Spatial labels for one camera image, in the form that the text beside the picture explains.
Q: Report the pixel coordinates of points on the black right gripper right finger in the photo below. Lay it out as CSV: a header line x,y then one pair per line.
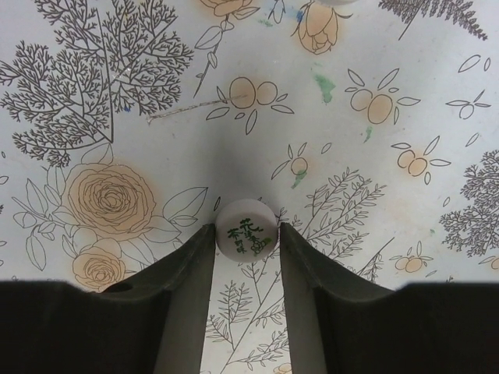
x,y
339,322

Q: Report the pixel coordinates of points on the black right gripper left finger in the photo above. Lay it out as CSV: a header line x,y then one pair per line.
x,y
151,322

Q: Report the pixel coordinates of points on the white green printed cap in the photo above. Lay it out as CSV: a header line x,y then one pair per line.
x,y
246,231

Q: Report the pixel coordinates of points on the floral table mat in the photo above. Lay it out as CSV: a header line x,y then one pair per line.
x,y
370,128

